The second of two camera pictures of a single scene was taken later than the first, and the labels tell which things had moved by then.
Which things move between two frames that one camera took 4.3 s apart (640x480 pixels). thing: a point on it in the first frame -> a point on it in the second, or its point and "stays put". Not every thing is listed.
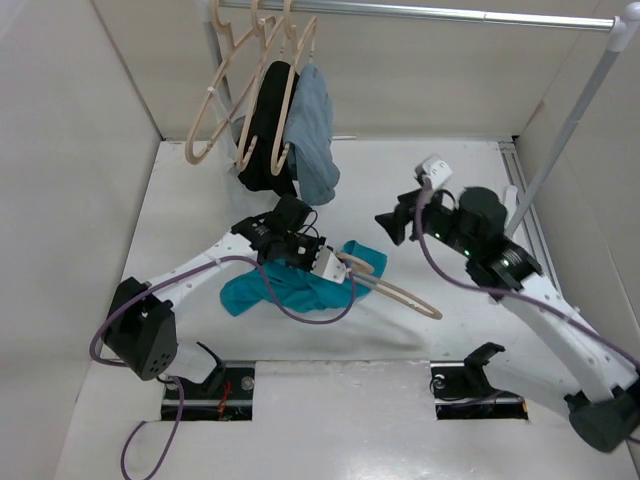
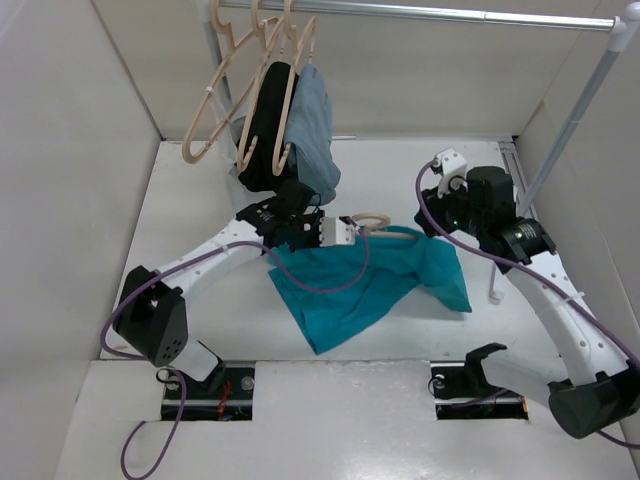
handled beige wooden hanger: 362,272 -> 367,227
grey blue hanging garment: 308,136 stays put
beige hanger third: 278,159 stays put
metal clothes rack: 622,27 stays put
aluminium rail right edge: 537,238 stays put
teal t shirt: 274,283 -> 339,291
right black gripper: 392,222 -> 436,205
